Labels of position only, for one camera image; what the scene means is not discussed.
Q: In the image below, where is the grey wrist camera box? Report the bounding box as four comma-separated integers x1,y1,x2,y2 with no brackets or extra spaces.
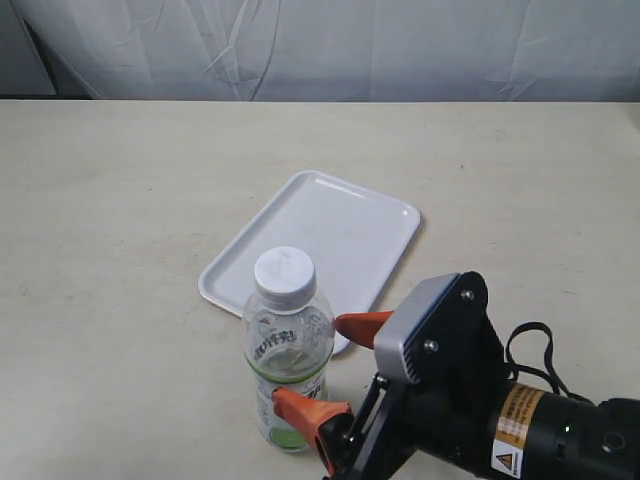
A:
374,273,460,385

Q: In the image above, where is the clear plastic drink bottle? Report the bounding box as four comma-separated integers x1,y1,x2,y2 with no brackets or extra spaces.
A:
243,246,335,453

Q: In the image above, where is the black cable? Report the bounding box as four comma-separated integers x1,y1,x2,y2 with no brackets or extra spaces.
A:
503,322,594,404

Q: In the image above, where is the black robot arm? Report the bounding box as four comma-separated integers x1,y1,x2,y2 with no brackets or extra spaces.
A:
272,271,639,479

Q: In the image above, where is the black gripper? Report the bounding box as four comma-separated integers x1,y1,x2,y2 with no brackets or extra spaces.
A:
272,271,509,479

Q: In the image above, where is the white backdrop curtain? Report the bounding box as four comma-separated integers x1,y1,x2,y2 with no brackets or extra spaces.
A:
10,1,639,102

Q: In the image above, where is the white rectangular plastic tray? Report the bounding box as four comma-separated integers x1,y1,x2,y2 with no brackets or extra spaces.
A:
198,169,423,359

